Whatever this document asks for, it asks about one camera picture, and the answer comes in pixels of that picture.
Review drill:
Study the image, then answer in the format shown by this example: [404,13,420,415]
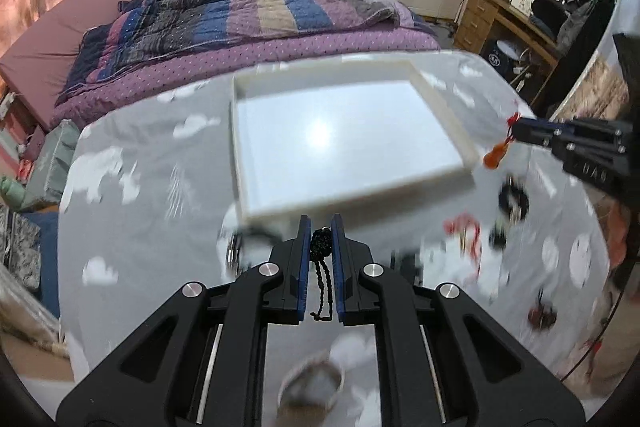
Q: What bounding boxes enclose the grey green bag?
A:
[22,119,80,211]

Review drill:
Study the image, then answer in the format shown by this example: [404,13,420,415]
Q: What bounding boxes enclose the purple dotted bed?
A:
[52,7,439,127]

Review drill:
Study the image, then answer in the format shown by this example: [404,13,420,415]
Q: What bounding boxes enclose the white shallow tray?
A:
[231,61,480,221]

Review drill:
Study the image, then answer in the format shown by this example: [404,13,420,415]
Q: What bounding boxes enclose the black round stool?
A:
[480,39,525,80]

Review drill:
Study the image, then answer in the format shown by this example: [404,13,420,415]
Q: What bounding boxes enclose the striped quilt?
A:
[58,0,412,103]

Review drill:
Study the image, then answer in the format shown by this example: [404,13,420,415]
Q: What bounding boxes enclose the pink headboard cushion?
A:
[1,0,128,130]

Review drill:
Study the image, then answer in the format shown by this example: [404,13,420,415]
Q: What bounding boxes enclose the grey polar bear tablecloth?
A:
[56,52,608,426]

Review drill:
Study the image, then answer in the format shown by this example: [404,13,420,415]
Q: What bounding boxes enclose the black backpack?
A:
[529,0,590,39]

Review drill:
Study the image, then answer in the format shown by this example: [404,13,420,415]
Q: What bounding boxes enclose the black ruffled scrunchie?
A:
[498,176,529,223]

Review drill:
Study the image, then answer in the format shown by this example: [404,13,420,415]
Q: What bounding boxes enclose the wristwatch white strap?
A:
[275,353,347,412]

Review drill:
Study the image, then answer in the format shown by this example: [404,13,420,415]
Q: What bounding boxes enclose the wooden desk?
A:
[454,0,560,109]

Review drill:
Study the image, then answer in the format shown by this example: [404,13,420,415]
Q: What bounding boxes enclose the orange gourd red cord pendant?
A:
[483,112,521,170]

